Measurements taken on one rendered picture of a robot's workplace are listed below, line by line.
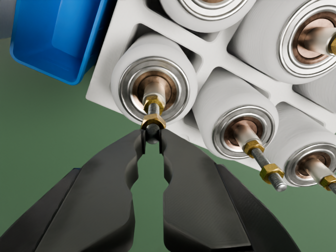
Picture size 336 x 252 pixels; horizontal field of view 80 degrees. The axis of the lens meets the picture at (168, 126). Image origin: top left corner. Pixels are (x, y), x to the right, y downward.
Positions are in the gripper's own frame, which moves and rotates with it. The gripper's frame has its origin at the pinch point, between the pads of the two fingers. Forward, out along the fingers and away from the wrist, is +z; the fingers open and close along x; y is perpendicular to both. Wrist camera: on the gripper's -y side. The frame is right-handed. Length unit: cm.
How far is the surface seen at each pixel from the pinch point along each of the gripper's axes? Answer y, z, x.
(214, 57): -1.6, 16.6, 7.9
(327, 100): 3.2, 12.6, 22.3
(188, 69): -1.7, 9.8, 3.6
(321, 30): -5.4, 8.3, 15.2
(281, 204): 50, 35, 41
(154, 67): -2.1, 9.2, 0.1
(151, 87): -0.4, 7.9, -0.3
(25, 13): -6.7, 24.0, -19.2
